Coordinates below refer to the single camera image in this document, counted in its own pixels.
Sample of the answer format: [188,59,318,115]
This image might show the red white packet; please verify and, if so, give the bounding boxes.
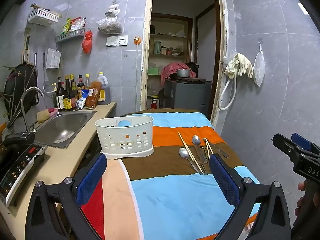
[71,17,86,32]

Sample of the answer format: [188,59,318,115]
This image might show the white slotted wall basket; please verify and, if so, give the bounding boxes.
[27,8,60,25]

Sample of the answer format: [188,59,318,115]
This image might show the metal table knife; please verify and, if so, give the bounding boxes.
[211,142,229,158]

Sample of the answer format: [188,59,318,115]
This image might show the orange spice packet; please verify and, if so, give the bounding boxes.
[86,81,102,108]

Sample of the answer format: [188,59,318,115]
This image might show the wooden door frame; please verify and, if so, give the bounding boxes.
[140,0,229,128]

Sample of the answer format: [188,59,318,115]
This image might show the large soy sauce bottle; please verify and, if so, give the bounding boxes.
[64,75,76,111]

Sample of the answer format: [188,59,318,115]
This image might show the white hose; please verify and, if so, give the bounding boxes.
[218,72,238,111]

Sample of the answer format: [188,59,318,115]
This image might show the white cable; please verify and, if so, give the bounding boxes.
[135,45,139,110]

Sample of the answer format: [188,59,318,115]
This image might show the stainless steel sink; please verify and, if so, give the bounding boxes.
[32,110,97,148]

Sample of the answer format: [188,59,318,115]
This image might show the black bag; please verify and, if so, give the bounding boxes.
[185,62,200,78]

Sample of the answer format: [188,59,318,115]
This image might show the hanging wooden cutting board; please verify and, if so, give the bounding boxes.
[22,27,32,63]

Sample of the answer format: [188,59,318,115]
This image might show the metal spoon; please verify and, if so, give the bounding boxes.
[179,147,203,175]
[192,135,208,164]

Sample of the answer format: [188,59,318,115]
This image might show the white plastic utensil basket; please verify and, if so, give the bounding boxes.
[94,115,154,160]

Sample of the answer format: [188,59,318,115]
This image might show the black induction cooker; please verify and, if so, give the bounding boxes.
[0,144,48,207]

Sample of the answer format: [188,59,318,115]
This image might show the striped colourful blanket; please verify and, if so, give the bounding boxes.
[80,109,263,240]

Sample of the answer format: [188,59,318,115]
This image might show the black pan handle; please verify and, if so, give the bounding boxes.
[2,131,35,147]

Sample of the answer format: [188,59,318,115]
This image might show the cream rubber gloves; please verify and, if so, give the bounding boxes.
[224,52,254,79]

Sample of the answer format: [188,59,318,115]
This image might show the yellow cap sauce bottle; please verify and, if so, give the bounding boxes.
[70,74,79,105]

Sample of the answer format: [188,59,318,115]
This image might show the white mesh bag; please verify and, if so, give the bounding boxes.
[253,41,265,87]

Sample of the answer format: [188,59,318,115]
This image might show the large oil jug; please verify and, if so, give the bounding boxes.
[96,72,111,105]

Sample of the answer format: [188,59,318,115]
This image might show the yellow sponge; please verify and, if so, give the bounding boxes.
[37,110,50,123]

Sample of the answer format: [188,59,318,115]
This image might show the curved metal faucet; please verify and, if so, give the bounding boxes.
[20,87,45,133]

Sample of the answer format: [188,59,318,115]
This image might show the green yellow packet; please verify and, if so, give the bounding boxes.
[62,17,72,34]

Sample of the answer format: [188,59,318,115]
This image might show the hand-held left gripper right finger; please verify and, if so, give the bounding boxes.
[209,154,292,240]

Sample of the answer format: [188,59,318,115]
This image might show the clear bag of dried goods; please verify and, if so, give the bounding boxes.
[97,1,122,34]

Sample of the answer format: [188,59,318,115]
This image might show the wooden chopstick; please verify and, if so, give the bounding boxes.
[178,132,204,175]
[205,138,215,155]
[203,138,211,159]

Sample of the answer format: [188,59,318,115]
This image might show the wooden stick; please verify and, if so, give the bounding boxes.
[30,3,62,17]

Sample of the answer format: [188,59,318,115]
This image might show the pink cloth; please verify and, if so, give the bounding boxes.
[160,63,197,81]

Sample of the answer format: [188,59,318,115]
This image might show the person's right hand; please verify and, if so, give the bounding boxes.
[295,181,307,217]

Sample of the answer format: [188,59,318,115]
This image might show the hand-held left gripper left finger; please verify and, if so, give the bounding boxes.
[25,152,108,240]

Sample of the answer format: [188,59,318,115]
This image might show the blue white packet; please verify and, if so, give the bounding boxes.
[76,89,89,109]

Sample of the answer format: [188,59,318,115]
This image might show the grey washing machine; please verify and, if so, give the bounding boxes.
[164,79,212,117]

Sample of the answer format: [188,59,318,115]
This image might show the grey wall shelf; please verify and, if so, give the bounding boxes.
[55,27,86,43]

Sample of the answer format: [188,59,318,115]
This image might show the black hanging wok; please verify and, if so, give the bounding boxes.
[4,62,38,117]

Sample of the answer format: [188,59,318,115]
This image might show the wooden shelf unit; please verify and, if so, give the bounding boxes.
[147,14,193,110]

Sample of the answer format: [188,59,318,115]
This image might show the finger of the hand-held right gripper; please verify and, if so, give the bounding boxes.
[291,132,320,154]
[272,133,299,164]

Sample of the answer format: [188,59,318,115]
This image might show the red cap dark bottle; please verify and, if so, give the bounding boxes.
[77,75,85,98]

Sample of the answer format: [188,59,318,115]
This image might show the metal fork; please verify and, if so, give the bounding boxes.
[197,145,208,173]

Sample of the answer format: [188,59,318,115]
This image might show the red plastic bag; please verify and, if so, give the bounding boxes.
[82,30,93,54]

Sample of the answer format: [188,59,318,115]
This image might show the dark pump bottle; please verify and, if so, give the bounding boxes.
[55,77,66,111]

